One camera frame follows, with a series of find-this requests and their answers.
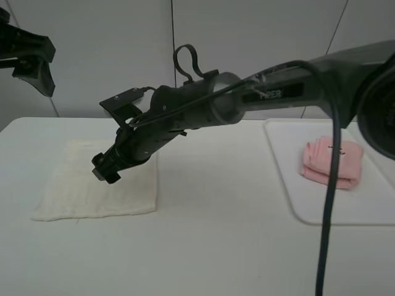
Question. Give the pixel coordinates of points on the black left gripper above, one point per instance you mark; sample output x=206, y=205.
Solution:
x=17, y=44

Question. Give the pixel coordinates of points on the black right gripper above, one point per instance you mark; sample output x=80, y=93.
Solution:
x=107, y=165

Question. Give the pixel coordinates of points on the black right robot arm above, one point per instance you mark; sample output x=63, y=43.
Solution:
x=355, y=83

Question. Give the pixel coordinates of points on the white towel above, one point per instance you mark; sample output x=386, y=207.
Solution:
x=74, y=192

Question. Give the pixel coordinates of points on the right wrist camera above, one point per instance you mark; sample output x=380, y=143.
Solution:
x=122, y=107

